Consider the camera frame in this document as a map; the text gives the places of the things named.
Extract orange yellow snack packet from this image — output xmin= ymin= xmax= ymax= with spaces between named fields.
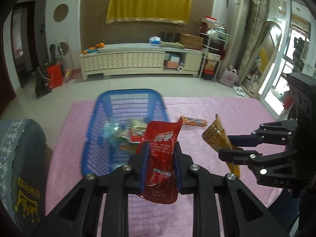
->
xmin=201 ymin=114 xmax=244 ymax=179

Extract blue plastic basket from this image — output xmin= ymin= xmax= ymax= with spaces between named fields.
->
xmin=81 ymin=89 xmax=169 ymax=176

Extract red snack packet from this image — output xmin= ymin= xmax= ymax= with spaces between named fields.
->
xmin=136 ymin=117 xmax=183 ymax=204

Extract clear blue striped snack bag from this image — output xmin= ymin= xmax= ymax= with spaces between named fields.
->
xmin=102 ymin=120 xmax=126 ymax=143

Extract orange snack stick pack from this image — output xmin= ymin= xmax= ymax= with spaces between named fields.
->
xmin=181 ymin=116 xmax=207 ymax=127

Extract red white snack bag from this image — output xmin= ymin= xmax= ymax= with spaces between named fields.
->
xmin=116 ymin=130 xmax=145 ymax=154

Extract cracker pack green ends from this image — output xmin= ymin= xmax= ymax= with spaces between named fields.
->
xmin=127 ymin=118 xmax=147 ymax=135

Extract pink table cloth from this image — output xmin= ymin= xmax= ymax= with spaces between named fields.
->
xmin=46 ymin=97 xmax=273 ymax=236

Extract pink white shopping bag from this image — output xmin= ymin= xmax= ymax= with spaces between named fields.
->
xmin=219 ymin=65 xmax=238 ymax=87

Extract white metal shelf rack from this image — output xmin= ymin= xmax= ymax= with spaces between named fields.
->
xmin=198 ymin=16 xmax=229 ymax=80

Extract brown cardboard box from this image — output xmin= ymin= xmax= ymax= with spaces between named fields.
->
xmin=179 ymin=33 xmax=204 ymax=50

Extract black bag on floor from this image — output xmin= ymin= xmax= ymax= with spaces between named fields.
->
xmin=35 ymin=62 xmax=54 ymax=99

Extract red bag on floor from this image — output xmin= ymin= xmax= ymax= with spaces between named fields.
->
xmin=47 ymin=64 xmax=63 ymax=89

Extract cream tv cabinet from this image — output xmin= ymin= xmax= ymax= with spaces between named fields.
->
xmin=79 ymin=43 xmax=202 ymax=81

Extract blue tissue box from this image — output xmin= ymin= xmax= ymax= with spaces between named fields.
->
xmin=149 ymin=36 xmax=161 ymax=45

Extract oranges on cabinet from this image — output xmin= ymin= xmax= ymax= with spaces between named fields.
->
xmin=82 ymin=43 xmax=105 ymax=55

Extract yellow cloth on wall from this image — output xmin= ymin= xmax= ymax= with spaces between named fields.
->
xmin=106 ymin=0 xmax=192 ymax=25

